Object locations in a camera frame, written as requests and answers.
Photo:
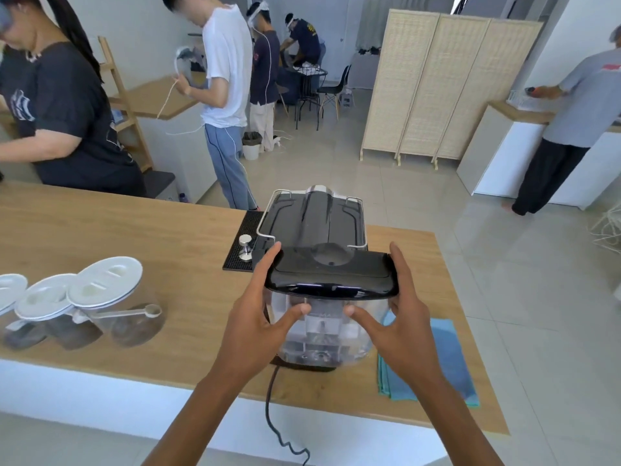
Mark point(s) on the person's right hand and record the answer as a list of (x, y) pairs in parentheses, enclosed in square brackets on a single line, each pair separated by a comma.
[(405, 339)]

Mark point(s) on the person's left hand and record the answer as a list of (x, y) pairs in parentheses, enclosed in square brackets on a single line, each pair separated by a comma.
[(247, 334)]

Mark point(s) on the person's right thumb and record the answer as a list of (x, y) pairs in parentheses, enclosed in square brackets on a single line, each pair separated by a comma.
[(365, 320)]

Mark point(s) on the person's left thumb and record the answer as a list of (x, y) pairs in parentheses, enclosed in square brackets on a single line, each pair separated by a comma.
[(291, 316)]

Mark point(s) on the clear water tank black lid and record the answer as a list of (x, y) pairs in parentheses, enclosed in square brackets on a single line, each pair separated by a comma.
[(334, 274)]

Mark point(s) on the person's left forearm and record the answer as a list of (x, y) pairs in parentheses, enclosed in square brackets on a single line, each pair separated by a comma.
[(199, 422)]

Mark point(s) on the person's right forearm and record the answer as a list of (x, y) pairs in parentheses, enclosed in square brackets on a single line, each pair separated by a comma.
[(456, 427)]

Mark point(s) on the metal coffee tamper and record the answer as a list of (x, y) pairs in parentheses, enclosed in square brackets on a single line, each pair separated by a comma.
[(246, 249)]

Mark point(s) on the black rubber tamping mat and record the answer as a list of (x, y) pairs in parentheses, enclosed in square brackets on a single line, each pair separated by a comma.
[(233, 254)]

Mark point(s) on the black coffee machine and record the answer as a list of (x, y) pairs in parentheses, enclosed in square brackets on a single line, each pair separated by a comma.
[(315, 220)]

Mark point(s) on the blue cloth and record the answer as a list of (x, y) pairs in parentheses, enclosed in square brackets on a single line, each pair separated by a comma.
[(453, 363)]

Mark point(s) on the white measuring scoop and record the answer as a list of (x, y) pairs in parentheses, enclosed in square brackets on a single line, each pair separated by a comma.
[(126, 313)]

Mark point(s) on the white trash bin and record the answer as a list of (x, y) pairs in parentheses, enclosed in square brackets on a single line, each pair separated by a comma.
[(251, 150)]

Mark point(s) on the glass jar white lid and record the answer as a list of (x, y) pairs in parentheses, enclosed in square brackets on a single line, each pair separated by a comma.
[(43, 300), (9, 288), (109, 281)]

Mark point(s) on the black stool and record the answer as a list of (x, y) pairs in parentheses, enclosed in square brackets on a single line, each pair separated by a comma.
[(157, 181)]

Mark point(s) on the long white counter wood top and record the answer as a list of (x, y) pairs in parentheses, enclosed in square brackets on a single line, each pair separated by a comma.
[(499, 155)]

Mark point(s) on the black chair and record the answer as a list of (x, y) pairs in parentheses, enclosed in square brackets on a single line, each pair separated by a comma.
[(337, 87)]

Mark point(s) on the round black table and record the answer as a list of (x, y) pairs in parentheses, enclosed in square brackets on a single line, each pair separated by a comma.
[(308, 75)]

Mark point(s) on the woven folding screen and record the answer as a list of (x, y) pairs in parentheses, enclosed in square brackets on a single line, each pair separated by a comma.
[(446, 82)]

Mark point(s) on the wooden ladder shelf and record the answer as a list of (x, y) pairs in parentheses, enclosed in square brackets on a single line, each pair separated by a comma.
[(121, 92)]

